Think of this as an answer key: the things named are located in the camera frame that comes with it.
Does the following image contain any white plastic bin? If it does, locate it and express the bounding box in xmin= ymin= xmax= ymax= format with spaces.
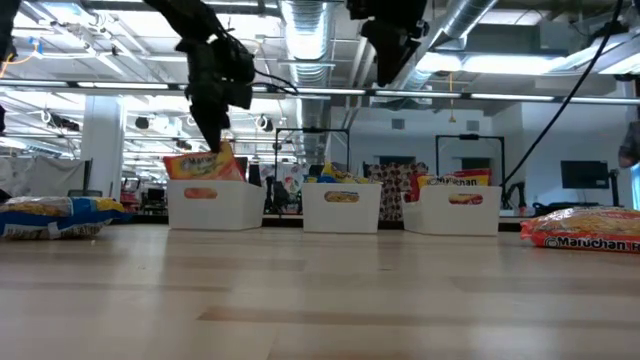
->
xmin=301 ymin=182 xmax=383 ymax=235
xmin=166 ymin=178 xmax=267 ymax=232
xmin=402 ymin=185 xmax=503 ymax=237

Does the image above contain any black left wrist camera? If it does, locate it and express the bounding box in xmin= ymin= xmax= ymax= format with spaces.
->
xmin=212 ymin=33 xmax=257 ymax=111

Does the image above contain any long ceiling light strip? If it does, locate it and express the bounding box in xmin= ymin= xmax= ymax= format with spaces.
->
xmin=0 ymin=77 xmax=640 ymax=107

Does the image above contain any thin black cable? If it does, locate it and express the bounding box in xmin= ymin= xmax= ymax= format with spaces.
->
xmin=492 ymin=0 xmax=627 ymax=187

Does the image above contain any bright ceiling light panel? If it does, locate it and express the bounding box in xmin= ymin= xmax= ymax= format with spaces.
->
xmin=477 ymin=9 xmax=545 ymax=27

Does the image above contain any orange Maruchan ramen packet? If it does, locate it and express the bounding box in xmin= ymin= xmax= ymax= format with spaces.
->
xmin=183 ymin=187 xmax=219 ymax=200
xmin=162 ymin=141 xmax=246 ymax=182
xmin=519 ymin=206 xmax=640 ymax=255

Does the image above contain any silver ventilation duct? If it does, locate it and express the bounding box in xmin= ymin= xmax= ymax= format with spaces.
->
xmin=399 ymin=0 xmax=501 ymax=109
xmin=278 ymin=0 xmax=337 ymax=166

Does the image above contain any grey cloth partition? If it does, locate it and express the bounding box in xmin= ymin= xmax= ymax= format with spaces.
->
xmin=0 ymin=155 xmax=87 ymax=199

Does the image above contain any black monitor on stand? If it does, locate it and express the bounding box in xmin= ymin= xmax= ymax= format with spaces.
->
xmin=559 ymin=159 xmax=622 ymax=207

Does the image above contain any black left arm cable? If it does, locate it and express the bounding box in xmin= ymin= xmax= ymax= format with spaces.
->
xmin=252 ymin=68 xmax=300 ymax=97

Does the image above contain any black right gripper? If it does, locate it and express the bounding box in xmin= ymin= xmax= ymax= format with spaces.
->
xmin=346 ymin=0 xmax=432 ymax=89

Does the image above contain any white building column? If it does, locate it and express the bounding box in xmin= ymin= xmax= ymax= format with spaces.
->
xmin=81 ymin=94 xmax=126 ymax=201

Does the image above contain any black background rig frame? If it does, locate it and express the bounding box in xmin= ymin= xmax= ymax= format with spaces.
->
xmin=273 ymin=127 xmax=351 ymax=174
xmin=434 ymin=133 xmax=506 ymax=189

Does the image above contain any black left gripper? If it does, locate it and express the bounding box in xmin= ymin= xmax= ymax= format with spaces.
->
xmin=185 ymin=38 xmax=233 ymax=155

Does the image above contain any blue lit screen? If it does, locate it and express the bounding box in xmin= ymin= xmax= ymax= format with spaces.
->
xmin=630 ymin=162 xmax=640 ymax=211

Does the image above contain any blue Maruchan ramen packet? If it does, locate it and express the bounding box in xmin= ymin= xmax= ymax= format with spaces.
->
xmin=305 ymin=160 xmax=371 ymax=185
xmin=323 ymin=191 xmax=361 ymax=204
xmin=0 ymin=195 xmax=126 ymax=241

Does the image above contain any patterned fabric chair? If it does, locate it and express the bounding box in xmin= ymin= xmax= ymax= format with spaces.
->
xmin=363 ymin=160 xmax=430 ymax=222

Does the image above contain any yellow hanging cord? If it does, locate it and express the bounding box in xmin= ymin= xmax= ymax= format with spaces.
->
xmin=446 ymin=72 xmax=457 ymax=124

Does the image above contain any black aluminium table frame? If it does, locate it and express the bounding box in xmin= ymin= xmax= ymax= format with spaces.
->
xmin=107 ymin=212 xmax=526 ymax=233

